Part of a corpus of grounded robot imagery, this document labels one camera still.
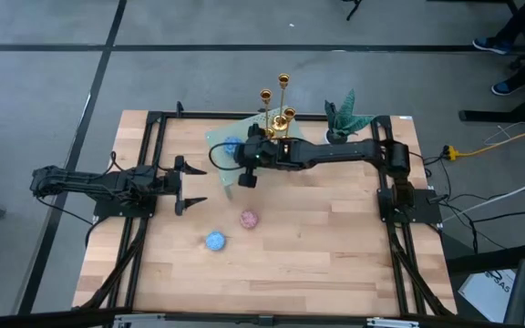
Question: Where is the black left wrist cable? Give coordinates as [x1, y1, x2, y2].
[108, 150, 129, 173]

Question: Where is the short gold candlestick holder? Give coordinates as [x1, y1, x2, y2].
[282, 107, 297, 140]

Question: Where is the black aluminium table frame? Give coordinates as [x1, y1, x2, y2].
[73, 100, 458, 318]

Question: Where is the silver metal bracket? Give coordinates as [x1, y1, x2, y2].
[111, 313, 166, 328]
[365, 317, 421, 328]

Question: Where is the thick white cable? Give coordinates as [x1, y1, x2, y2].
[442, 171, 525, 223]

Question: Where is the white printed paper sheet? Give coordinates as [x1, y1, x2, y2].
[457, 268, 517, 323]

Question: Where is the green perforated metal shelf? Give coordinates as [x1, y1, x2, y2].
[205, 111, 314, 200]

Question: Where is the light blue speckled ball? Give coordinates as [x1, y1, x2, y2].
[205, 231, 227, 252]

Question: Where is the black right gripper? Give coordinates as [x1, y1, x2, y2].
[233, 122, 292, 190]

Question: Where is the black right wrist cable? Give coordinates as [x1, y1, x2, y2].
[208, 141, 246, 172]

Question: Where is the black overhead frame beam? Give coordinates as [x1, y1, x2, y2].
[0, 307, 525, 328]

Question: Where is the dark blue speckled ball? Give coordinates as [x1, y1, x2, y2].
[222, 135, 244, 159]

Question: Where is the pink speckled ball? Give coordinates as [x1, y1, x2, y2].
[239, 209, 260, 230]

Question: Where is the black stand leg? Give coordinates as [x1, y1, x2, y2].
[342, 0, 364, 22]

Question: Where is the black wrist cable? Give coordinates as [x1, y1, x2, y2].
[208, 141, 246, 172]
[108, 150, 129, 173]

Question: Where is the black floor bar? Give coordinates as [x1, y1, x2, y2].
[444, 241, 525, 275]

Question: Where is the person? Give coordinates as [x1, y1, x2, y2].
[472, 0, 525, 97]

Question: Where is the snake plant in white pot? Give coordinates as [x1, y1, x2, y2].
[324, 88, 376, 146]

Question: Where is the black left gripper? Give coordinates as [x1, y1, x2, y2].
[165, 155, 209, 217]

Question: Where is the yellow extension cable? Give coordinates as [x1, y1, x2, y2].
[442, 118, 525, 161]

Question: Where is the black desk leg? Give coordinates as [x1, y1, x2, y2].
[458, 84, 525, 125]

